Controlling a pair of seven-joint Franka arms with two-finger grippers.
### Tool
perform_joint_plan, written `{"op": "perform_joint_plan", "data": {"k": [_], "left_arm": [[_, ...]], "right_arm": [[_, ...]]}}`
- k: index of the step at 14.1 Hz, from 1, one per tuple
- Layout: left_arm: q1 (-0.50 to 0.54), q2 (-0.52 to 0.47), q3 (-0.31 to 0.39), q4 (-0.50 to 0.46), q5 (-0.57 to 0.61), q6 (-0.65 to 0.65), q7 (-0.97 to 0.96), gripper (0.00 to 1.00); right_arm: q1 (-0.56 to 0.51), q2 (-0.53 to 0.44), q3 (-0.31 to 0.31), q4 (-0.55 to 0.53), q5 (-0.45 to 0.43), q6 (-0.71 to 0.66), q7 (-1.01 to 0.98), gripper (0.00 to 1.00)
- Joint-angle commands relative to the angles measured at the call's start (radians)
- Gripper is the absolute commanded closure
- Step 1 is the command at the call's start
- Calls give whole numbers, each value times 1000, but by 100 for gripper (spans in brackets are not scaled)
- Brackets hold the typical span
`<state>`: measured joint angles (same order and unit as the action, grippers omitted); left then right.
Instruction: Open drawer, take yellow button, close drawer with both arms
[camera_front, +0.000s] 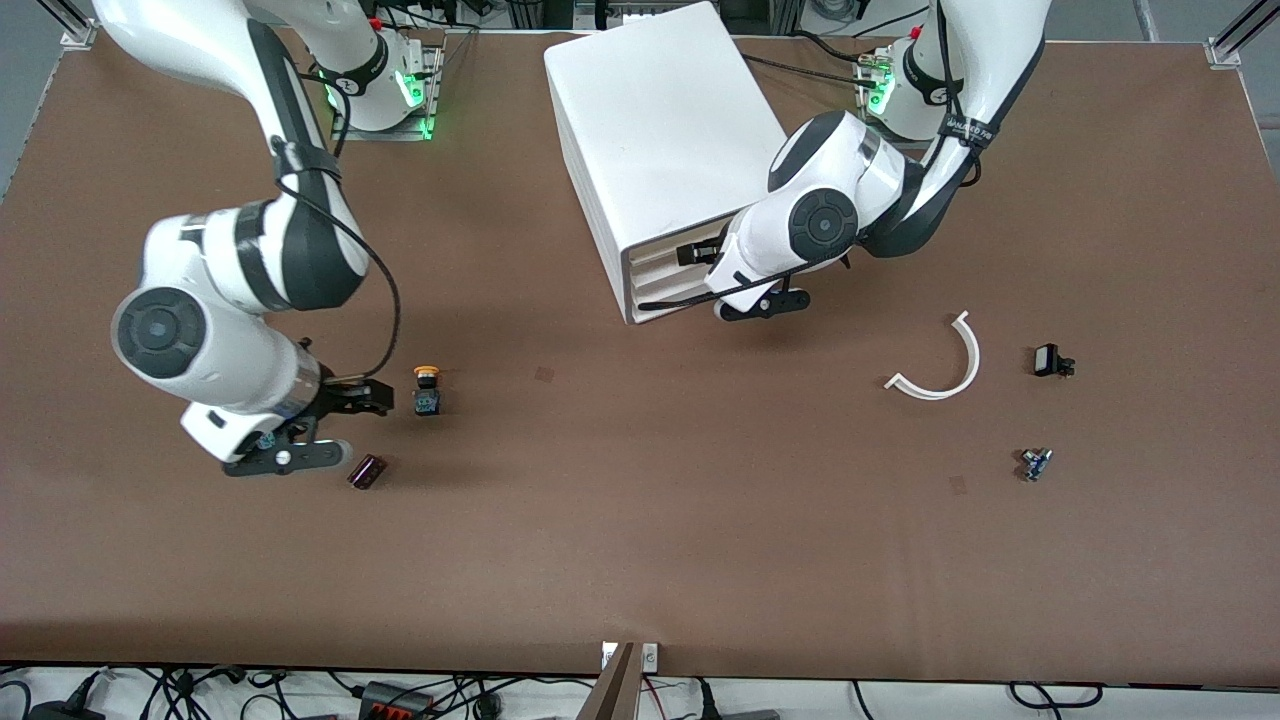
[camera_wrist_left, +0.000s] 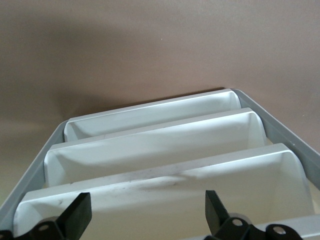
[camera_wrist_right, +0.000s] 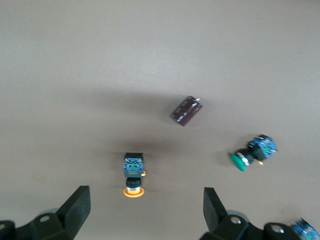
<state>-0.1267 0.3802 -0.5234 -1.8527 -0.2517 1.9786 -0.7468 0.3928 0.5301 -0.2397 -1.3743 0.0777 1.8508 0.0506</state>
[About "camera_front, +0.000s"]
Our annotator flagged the aluminium corner profile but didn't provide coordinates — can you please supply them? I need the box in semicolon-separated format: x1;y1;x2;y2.
38;0;100;50
1205;0;1280;69

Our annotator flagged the black looped floor cable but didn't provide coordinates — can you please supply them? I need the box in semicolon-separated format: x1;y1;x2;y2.
1007;681;1107;712

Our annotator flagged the black power strip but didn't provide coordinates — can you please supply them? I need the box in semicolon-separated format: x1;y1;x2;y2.
358;681;433;720

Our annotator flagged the black cable on table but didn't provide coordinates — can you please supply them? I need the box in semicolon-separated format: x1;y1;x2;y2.
744;54;883;89

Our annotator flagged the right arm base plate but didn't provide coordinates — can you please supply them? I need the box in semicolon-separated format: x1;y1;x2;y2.
330;45;443;142

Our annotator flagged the white drawer cabinet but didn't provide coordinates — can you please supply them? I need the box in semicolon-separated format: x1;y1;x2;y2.
543;0;793;327

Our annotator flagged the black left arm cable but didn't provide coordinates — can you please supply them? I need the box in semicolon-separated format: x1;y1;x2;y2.
638;0;1047;313

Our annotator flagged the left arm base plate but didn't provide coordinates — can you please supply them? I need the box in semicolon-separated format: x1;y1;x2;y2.
857;50;965;152

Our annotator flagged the plain white drawer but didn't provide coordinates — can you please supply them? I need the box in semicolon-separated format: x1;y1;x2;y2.
631;276;709;309
629;258;713;293
634;296;719;326

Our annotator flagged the white drawer with black tab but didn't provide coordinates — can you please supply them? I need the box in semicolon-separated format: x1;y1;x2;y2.
626;236;723;273

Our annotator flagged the white curved plastic piece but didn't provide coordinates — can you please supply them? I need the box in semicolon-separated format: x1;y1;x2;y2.
885;310;981;402

